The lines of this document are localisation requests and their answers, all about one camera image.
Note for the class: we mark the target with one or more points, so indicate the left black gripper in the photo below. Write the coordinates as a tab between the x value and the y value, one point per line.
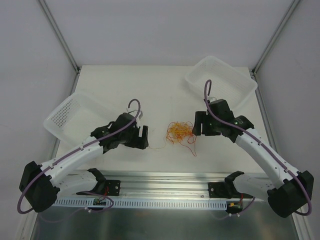
137	139

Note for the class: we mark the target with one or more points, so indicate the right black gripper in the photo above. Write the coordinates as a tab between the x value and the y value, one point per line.
206	124

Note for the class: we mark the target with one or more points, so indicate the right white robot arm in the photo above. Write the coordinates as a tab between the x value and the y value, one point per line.
287	189

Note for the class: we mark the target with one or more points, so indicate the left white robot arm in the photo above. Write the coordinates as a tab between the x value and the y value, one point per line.
42	184

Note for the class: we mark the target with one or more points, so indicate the right white plastic basket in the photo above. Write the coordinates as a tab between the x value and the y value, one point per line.
227	82

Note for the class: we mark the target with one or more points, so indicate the white plastic basket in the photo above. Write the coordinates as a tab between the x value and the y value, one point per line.
227	82
77	116

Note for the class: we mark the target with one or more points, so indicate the left white plastic basket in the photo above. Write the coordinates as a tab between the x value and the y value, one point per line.
77	116

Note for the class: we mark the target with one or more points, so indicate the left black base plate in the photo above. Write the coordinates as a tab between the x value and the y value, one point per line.
104	188

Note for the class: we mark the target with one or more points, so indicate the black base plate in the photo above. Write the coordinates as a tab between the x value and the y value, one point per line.
225	191
104	188

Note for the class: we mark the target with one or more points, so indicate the aluminium mounting rail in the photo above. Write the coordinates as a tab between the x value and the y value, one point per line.
167	185

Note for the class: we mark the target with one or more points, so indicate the white slotted cable duct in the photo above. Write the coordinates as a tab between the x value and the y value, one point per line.
139	203

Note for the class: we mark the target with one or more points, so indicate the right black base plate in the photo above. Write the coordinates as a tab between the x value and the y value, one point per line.
225	191

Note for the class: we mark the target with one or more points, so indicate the right aluminium frame post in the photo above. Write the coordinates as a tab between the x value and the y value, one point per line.
276	35

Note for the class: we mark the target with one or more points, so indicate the aluminium frame post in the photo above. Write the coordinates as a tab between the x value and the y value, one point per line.
276	35
57	32

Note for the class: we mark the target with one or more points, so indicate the left aluminium frame post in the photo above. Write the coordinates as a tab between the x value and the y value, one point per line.
57	32

